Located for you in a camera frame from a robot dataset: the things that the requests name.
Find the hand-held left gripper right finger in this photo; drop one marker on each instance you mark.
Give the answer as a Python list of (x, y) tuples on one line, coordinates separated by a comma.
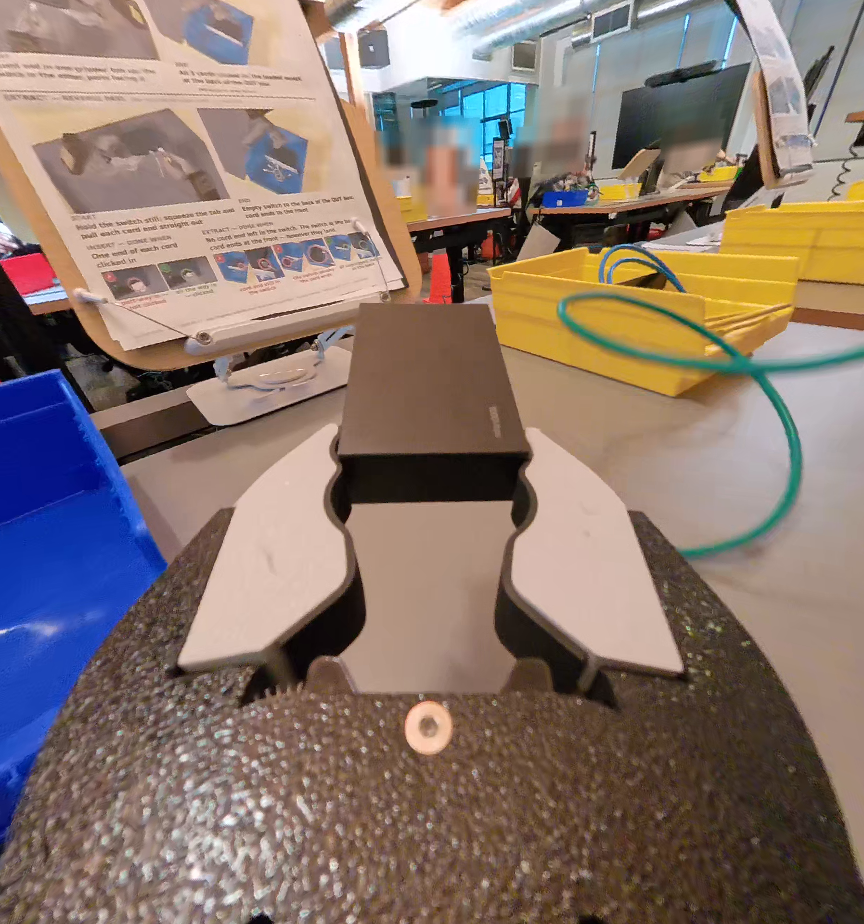
[(590, 570)]

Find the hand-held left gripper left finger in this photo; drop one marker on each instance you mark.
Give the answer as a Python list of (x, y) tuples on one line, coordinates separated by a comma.
[(266, 570)]

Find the yellow plastic bin with divider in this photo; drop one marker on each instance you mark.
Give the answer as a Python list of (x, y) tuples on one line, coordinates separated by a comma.
[(583, 339)]

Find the black network switch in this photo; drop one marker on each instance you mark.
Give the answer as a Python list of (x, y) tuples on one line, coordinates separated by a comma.
[(424, 375)]

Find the white clipboard stand base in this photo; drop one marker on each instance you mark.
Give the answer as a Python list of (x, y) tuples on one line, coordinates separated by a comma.
[(258, 401)]

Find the orange traffic cone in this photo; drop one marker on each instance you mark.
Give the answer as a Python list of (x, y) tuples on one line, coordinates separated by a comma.
[(439, 285)]

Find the black stand pole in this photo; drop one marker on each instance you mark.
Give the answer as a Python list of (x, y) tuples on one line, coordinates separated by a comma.
[(13, 310)]

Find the long wooden work table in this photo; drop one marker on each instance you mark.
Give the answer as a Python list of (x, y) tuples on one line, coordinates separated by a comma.
[(619, 206)]

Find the small blue plastic bin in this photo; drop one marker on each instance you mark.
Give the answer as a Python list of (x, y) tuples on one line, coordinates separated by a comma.
[(569, 200)]

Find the red plastic bin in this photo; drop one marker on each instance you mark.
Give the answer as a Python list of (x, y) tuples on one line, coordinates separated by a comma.
[(31, 274)]

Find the small yellow plastic bin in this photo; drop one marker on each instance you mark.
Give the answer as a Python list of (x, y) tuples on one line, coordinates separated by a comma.
[(619, 190)]

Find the wooden instruction clipboard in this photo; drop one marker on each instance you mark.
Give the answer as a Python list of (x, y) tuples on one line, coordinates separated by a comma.
[(775, 72), (186, 180)]

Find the black monitor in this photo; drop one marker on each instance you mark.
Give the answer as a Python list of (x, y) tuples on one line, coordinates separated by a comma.
[(655, 123)]

